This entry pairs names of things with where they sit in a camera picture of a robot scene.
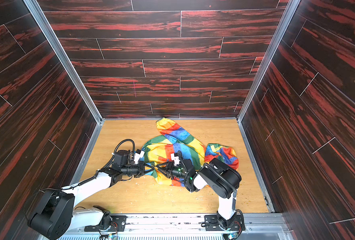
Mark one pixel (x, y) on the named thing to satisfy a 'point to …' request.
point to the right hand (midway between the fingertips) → (158, 165)
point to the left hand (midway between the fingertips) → (154, 169)
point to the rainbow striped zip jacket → (175, 145)
